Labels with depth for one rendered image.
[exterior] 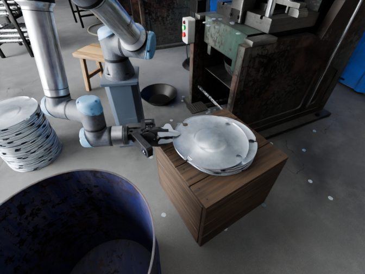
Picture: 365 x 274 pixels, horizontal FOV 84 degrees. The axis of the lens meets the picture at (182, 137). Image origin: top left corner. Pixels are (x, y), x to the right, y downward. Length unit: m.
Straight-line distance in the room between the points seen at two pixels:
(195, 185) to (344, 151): 1.14
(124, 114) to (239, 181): 0.74
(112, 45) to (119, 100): 0.27
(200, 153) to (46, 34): 0.59
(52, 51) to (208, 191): 0.65
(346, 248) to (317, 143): 0.66
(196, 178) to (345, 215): 0.81
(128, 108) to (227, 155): 0.64
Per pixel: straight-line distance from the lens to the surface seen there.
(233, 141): 0.80
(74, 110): 0.76
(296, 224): 1.15
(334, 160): 1.53
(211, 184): 0.72
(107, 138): 0.77
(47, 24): 0.76
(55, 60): 0.77
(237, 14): 1.22
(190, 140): 0.77
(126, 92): 1.11
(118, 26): 0.82
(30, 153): 1.36
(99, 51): 1.84
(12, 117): 1.33
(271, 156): 0.86
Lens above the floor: 0.95
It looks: 44 degrees down
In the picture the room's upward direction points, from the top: straight up
